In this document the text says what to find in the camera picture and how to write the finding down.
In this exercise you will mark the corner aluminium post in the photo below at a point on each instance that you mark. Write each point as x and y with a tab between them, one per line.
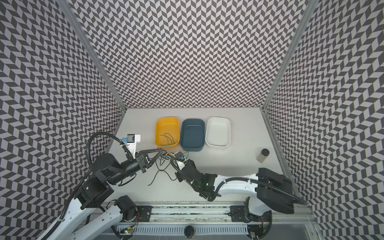
311	7
69	14

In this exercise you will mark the left corner aluminium post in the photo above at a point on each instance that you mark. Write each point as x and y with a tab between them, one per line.
69	14

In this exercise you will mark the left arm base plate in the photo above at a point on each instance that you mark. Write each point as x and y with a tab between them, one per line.
141	213

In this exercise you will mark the right corner aluminium post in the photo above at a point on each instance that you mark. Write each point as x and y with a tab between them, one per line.
311	7

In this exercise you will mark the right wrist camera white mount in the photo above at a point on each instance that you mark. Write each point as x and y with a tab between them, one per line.
180	160

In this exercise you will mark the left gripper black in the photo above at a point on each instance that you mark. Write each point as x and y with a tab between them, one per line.
142	161

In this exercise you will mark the spice jar black lid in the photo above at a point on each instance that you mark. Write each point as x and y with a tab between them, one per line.
263	155

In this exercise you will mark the yellow plastic bin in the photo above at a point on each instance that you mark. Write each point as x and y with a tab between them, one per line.
167	133

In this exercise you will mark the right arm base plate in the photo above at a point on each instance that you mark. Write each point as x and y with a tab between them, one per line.
238	214

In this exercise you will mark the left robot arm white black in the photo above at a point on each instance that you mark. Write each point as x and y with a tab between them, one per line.
94	188

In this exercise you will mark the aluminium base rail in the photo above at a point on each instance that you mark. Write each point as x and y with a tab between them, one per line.
215	213

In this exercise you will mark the dark teal plastic bin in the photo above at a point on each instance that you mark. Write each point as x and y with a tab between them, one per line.
193	135

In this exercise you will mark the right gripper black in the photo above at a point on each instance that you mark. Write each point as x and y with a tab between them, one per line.
183	169

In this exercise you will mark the white plastic bin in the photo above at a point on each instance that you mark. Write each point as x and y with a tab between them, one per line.
218	132

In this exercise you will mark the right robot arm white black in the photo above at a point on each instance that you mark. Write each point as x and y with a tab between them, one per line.
265	191

